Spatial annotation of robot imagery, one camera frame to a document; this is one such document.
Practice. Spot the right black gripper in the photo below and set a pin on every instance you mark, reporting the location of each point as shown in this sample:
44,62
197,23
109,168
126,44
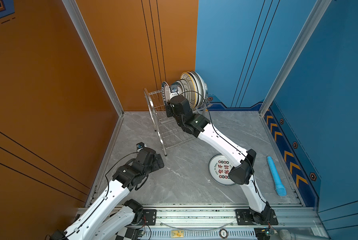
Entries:
168,109

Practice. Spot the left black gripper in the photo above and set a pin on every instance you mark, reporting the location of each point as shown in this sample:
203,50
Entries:
157,166

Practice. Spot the white plate dark rim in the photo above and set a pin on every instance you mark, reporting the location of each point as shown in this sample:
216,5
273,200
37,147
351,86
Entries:
180,87
166,92

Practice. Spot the white plate grey pattern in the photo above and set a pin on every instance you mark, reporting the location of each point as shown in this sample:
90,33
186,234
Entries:
187,90

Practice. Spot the chrome wire dish rack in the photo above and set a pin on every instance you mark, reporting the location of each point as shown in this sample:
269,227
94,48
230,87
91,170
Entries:
169,132

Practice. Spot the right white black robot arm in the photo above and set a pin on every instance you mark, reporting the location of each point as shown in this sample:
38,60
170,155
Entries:
242,160

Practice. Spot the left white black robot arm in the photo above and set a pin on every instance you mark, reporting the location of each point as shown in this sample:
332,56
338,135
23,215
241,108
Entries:
95,224

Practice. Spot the large white plate black rim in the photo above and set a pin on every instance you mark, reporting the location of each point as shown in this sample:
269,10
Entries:
202,89

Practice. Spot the yellow rim dotted plate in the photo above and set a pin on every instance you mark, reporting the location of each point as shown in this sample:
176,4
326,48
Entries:
193,91

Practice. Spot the black white checkerboard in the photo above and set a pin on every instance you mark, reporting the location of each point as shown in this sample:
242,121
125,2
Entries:
126,234

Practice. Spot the light blue toy microphone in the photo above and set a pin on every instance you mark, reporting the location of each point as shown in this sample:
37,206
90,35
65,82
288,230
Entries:
280,189

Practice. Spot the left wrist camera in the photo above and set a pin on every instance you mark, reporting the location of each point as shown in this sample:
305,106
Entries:
140,146

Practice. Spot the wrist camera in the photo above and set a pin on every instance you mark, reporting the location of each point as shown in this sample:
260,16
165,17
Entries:
140,146
174,90

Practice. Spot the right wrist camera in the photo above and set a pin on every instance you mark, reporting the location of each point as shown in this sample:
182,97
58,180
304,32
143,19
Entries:
174,90

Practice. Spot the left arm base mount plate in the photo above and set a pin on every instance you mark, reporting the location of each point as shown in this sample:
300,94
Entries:
146,217

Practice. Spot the aluminium front rail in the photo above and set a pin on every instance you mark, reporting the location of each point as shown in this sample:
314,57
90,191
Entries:
208,222

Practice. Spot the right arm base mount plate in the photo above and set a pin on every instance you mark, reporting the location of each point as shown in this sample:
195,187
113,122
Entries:
245,217

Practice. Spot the grey microphone at rail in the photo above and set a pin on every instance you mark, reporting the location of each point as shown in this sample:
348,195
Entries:
287,235

